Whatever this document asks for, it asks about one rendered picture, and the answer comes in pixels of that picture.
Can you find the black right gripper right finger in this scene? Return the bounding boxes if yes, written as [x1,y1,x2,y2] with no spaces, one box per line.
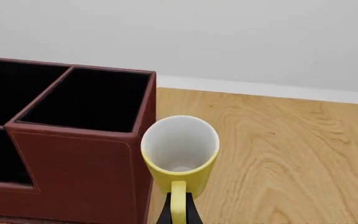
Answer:
[185,192,203,224]

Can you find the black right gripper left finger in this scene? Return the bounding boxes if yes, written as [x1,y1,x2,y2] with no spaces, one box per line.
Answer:
[155,192,173,224]

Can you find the yellow and white mug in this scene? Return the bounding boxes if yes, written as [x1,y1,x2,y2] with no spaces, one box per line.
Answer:
[140,114,221,224]

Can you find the red-brown desk caddy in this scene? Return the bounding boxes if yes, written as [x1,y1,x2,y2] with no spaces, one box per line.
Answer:
[0,55,157,224]

